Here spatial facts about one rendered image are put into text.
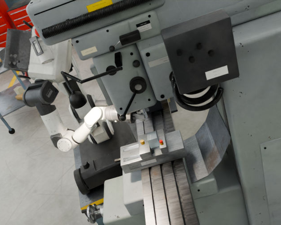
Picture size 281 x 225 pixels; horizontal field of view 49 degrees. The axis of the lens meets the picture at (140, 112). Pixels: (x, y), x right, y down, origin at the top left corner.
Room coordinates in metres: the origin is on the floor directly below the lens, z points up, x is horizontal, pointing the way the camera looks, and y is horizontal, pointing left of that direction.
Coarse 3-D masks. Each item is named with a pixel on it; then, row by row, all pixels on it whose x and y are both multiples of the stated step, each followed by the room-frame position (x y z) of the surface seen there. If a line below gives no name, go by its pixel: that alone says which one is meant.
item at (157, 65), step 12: (156, 48) 1.09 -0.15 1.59; (144, 60) 1.10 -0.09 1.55; (156, 60) 1.09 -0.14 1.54; (168, 60) 1.08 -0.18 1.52; (156, 72) 1.09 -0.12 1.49; (168, 72) 1.08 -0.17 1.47; (156, 84) 1.09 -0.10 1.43; (168, 84) 1.09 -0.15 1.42; (156, 96) 1.10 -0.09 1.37; (168, 96) 1.09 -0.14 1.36
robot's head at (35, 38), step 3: (36, 36) 1.47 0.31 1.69; (30, 39) 1.47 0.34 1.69; (33, 39) 1.46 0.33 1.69; (36, 39) 1.45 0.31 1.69; (39, 39) 1.47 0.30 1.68; (36, 42) 1.45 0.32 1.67; (33, 45) 1.45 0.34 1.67; (39, 45) 1.44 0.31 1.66; (33, 48) 1.45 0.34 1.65; (39, 48) 1.43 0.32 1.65; (36, 51) 1.43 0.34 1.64; (42, 51) 1.42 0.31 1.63; (36, 54) 1.43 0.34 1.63; (39, 54) 1.42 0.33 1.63
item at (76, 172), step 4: (76, 172) 1.75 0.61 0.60; (80, 172) 1.75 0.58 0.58; (76, 176) 1.71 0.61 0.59; (80, 176) 1.70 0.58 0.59; (76, 180) 1.69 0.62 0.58; (80, 180) 1.68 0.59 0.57; (80, 184) 1.66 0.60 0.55; (84, 184) 1.67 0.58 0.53; (80, 188) 1.65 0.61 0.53; (84, 188) 1.65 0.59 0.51; (88, 188) 1.70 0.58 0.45; (84, 192) 1.65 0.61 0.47; (88, 192) 1.66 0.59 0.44
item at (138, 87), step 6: (132, 78) 1.12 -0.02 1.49; (138, 78) 1.10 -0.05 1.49; (132, 84) 1.10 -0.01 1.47; (138, 84) 1.09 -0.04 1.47; (144, 84) 1.09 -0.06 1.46; (132, 90) 1.10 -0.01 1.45; (138, 90) 1.10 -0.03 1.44; (144, 90) 1.09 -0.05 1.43; (132, 96) 1.10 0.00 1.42; (126, 108) 1.11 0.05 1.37; (120, 120) 1.11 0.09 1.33
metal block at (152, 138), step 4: (152, 132) 1.28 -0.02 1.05; (156, 132) 1.28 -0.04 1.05; (148, 136) 1.27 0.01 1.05; (152, 136) 1.25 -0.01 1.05; (156, 136) 1.24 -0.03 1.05; (148, 140) 1.24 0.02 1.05; (152, 140) 1.23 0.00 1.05; (156, 140) 1.23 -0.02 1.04; (152, 144) 1.23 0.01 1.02; (156, 144) 1.23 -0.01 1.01
